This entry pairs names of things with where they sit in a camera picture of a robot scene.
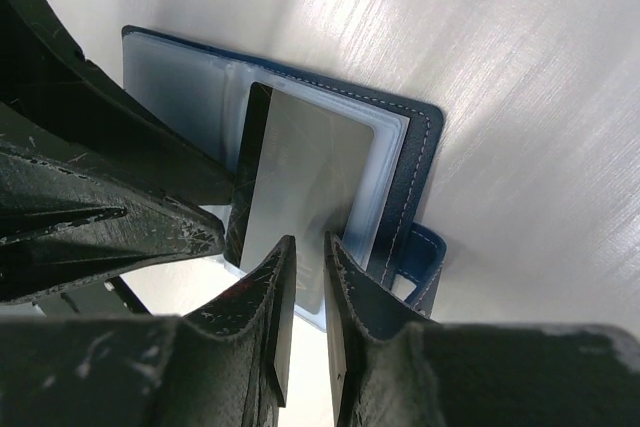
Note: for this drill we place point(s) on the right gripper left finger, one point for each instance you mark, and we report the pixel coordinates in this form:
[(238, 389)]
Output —
[(224, 364)]

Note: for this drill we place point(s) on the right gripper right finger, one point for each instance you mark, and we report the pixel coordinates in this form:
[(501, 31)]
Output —
[(390, 366)]

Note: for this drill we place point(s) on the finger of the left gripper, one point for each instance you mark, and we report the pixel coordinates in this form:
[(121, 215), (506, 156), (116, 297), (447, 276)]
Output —
[(92, 184)]

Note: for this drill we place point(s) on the blue card holder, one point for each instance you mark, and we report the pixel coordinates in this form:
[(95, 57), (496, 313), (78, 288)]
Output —
[(202, 93)]

